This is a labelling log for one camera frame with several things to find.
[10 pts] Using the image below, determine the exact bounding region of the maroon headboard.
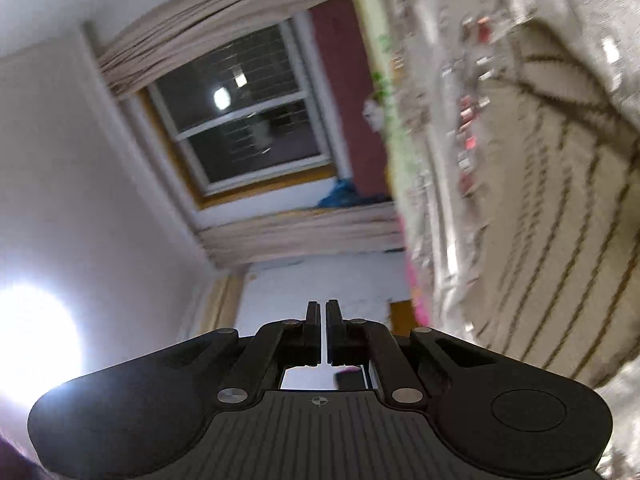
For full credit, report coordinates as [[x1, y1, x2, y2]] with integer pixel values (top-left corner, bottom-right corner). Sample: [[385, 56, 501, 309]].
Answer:
[[309, 0, 398, 202]]

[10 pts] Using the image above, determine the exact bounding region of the wooden cabinet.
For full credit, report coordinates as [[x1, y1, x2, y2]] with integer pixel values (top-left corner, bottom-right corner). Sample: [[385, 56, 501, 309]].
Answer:
[[389, 300, 427, 337]]

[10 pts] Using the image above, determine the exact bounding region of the silver floral satin bedspread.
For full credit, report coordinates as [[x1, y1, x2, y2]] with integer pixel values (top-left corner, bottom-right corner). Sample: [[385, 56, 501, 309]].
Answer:
[[395, 0, 640, 480]]

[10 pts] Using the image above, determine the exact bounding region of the bright ceiling lamp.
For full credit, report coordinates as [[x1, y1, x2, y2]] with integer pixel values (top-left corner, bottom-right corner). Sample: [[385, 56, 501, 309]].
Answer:
[[0, 282, 83, 403]]

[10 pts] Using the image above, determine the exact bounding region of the window with yellow frame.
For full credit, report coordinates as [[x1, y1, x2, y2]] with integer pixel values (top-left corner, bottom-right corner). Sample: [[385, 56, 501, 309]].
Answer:
[[140, 10, 337, 200]]

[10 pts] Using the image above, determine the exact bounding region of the cream pink floral bedsheet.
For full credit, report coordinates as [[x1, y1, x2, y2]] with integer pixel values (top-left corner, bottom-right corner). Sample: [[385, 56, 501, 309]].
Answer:
[[349, 0, 436, 328]]

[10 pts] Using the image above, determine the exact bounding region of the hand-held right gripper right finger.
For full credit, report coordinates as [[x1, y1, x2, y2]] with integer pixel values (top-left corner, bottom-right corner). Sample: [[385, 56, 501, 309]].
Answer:
[[326, 300, 496, 406]]

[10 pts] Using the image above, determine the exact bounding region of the beige striped knit sweater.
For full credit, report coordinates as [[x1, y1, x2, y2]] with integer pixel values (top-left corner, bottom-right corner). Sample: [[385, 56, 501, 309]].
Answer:
[[470, 40, 640, 388]]

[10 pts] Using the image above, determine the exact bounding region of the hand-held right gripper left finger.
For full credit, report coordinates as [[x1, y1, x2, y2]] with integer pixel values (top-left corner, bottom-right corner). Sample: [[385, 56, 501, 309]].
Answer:
[[150, 301, 322, 406]]

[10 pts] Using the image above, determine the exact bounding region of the white crumpled cloth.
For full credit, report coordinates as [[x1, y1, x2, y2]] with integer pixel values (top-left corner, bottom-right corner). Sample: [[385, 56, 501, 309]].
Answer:
[[362, 99, 387, 132]]

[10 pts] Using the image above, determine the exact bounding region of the blue plastic bag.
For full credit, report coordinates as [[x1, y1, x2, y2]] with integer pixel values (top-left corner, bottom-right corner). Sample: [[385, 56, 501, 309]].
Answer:
[[317, 179, 393, 209]]

